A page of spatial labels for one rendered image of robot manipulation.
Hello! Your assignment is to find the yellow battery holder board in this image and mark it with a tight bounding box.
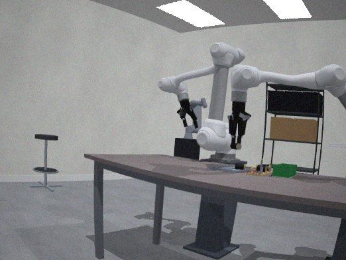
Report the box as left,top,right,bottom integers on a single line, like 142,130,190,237
247,159,272,176

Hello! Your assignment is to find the green box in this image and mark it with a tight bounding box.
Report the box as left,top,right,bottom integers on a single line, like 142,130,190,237
272,163,297,178

